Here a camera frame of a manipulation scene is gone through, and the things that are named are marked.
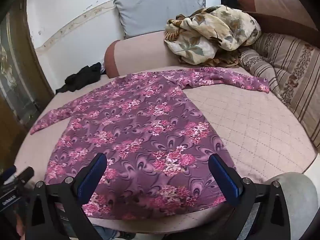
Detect blue jeans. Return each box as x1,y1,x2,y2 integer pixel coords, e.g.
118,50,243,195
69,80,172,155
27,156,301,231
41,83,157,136
94,226,137,240

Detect pink brown bolster cushion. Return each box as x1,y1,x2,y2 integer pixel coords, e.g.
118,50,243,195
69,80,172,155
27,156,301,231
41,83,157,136
104,31,182,78
237,0,318,39

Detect wooden door with glass panel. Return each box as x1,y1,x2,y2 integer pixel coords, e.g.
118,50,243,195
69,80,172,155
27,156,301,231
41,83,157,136
0,0,55,175

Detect purple floral long-sleeved shirt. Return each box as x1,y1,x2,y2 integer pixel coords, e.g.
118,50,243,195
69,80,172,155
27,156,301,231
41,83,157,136
30,67,270,221

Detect grey rounded object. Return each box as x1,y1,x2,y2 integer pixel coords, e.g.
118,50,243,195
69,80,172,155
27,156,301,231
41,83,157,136
262,172,318,240

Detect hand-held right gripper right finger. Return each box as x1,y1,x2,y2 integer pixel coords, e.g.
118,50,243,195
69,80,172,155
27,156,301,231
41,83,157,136
208,153,292,240

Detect striped floral quilt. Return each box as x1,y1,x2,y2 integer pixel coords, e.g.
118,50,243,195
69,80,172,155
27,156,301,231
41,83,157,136
237,32,320,145

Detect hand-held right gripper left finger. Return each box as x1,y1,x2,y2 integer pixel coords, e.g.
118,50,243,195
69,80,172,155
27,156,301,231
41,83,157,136
25,152,108,240

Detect grey pillow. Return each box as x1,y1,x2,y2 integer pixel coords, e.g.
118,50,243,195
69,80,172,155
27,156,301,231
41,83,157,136
113,0,207,40

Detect cream floral blanket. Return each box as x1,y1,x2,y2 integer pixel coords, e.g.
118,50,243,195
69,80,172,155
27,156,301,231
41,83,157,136
164,5,262,68

